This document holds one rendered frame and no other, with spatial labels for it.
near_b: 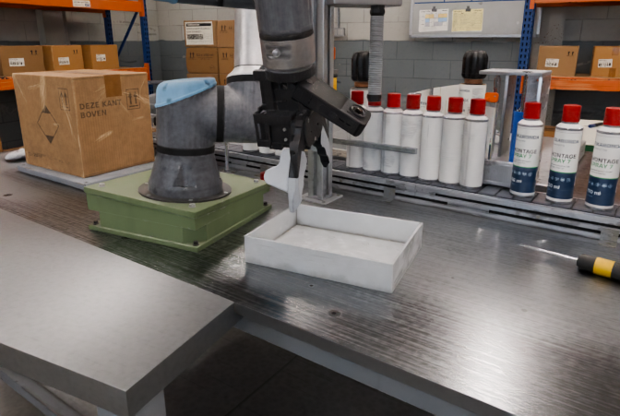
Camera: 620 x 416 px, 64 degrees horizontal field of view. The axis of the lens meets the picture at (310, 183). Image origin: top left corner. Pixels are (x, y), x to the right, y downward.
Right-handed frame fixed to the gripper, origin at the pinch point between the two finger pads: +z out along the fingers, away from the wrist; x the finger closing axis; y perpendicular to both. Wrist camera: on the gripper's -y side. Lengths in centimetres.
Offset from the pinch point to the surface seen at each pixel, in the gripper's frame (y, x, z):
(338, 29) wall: 158, -491, 86
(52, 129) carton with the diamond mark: 89, -29, 9
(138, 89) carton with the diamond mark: 73, -48, 3
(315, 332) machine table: -6.2, 18.8, 11.0
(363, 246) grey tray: -4.9, -10.0, 17.7
